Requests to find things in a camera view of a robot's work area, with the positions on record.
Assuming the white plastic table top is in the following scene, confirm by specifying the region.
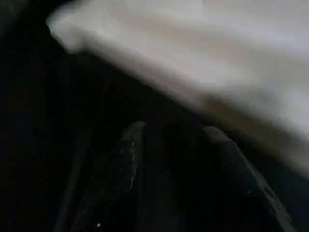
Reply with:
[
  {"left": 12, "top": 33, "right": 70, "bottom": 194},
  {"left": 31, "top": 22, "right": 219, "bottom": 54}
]
[{"left": 45, "top": 0, "right": 309, "bottom": 170}]

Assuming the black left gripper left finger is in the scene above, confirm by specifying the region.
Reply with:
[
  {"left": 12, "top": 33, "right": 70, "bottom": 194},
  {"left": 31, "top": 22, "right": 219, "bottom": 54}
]
[{"left": 72, "top": 122, "right": 145, "bottom": 232}]

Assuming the black work mat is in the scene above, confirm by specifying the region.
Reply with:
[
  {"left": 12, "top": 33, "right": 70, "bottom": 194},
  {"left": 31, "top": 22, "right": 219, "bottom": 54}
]
[{"left": 0, "top": 0, "right": 309, "bottom": 232}]

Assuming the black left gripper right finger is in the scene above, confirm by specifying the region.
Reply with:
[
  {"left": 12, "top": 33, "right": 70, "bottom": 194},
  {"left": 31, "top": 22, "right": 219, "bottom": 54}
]
[{"left": 202, "top": 125, "right": 297, "bottom": 232}]

